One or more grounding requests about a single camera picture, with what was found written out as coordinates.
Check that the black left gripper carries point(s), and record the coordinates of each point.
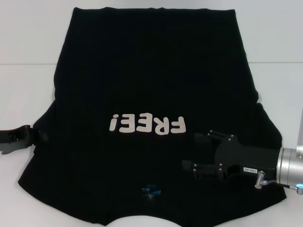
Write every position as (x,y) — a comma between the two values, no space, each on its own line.
(14,138)

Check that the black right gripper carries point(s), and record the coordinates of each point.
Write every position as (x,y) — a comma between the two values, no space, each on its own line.
(236,158)

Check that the black shirt with FREE print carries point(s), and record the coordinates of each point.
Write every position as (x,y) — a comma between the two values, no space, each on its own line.
(151,71)

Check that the silver plug connector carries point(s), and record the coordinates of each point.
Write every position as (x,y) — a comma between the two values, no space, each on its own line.
(259,179)

